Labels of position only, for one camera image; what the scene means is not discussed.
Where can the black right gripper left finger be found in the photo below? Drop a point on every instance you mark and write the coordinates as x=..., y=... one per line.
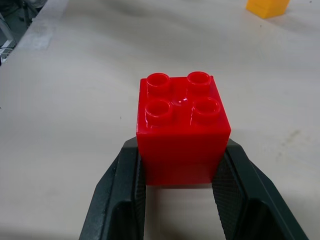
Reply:
x=113, y=197

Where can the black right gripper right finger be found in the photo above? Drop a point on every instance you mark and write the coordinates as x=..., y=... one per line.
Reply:
x=252, y=197

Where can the red studded building block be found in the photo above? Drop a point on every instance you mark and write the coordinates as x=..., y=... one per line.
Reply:
x=180, y=140

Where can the yellow building block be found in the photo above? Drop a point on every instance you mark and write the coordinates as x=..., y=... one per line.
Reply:
x=266, y=7

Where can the grey clutter beside table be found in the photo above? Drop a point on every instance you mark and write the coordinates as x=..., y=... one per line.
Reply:
x=11, y=22

